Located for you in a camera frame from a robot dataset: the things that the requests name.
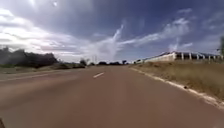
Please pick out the distant dark trees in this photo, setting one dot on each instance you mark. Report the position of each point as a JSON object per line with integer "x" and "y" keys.
{"x": 106, "y": 63}

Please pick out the long white building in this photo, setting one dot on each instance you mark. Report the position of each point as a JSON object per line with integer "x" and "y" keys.
{"x": 173, "y": 56}

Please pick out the dark row of trees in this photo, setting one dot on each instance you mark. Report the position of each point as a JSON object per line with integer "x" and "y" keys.
{"x": 26, "y": 58}

